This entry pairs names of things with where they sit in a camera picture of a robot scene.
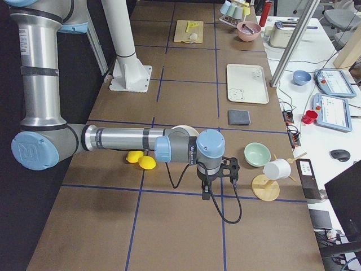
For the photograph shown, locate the pink bowl with ice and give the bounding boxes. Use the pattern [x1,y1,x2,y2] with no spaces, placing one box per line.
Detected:
[237,21,261,42]

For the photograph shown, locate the wooden cutting board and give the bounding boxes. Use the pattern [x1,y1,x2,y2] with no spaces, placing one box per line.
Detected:
[173,20,204,44]

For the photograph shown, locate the yellow lemon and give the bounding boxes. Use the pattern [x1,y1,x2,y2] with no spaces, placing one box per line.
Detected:
[126,150,144,163]
[138,155,156,170]

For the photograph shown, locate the upper teach pendant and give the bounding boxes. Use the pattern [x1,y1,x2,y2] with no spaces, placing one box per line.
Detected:
[314,68,356,98]

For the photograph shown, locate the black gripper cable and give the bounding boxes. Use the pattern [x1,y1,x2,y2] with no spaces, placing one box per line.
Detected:
[165,160,243,225]

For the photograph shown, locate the black monitor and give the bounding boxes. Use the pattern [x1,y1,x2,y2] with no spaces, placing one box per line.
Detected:
[324,160,361,243]

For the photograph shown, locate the red cup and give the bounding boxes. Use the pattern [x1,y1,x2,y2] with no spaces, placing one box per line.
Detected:
[302,110,318,124]

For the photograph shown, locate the lower teach pendant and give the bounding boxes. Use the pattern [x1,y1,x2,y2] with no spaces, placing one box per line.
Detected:
[312,93,353,132]

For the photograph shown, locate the white bear tray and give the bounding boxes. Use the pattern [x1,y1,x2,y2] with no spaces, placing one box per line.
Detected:
[226,64,269,104]

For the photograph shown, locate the cream toaster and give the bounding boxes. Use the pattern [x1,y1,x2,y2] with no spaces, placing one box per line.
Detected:
[268,20,297,49]

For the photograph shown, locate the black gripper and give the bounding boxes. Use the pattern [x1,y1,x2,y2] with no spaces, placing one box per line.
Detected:
[197,165,222,200]

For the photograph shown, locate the blue bowl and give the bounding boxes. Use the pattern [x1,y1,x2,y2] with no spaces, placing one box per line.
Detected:
[293,70,312,86]

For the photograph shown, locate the metal black ice scoop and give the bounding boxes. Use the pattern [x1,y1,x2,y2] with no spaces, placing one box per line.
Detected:
[242,24,254,34]

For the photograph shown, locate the mint green bowl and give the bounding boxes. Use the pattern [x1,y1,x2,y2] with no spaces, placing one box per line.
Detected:
[244,142,271,167]

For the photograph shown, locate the white mug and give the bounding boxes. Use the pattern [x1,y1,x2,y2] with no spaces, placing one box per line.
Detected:
[263,159,291,180]

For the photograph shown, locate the black computer mouse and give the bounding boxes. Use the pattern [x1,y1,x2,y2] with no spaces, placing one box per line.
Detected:
[329,149,350,162]

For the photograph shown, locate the teach pendant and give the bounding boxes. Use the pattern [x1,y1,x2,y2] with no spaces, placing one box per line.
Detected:
[314,68,356,98]
[312,93,353,132]

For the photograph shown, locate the dark brown box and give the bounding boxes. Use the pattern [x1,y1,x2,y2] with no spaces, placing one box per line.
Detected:
[296,159,322,201]

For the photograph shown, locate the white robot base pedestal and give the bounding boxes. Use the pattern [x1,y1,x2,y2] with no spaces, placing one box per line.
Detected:
[102,0,152,93]

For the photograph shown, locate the aluminium frame post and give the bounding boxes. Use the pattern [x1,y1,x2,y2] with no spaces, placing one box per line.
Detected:
[270,0,319,88]

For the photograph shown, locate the grey folded cloth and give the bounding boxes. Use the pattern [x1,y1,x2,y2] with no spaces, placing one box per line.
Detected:
[227,109,251,126]

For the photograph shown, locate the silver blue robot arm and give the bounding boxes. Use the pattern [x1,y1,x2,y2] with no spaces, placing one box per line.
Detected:
[8,1,226,199]

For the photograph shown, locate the white round plate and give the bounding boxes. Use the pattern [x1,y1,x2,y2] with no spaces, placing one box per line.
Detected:
[172,125,199,137]

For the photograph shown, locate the cup drying rack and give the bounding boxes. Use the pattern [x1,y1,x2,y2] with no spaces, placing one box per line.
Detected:
[219,0,251,28]

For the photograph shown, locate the red bottle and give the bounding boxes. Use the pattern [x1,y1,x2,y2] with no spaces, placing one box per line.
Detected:
[259,1,272,27]

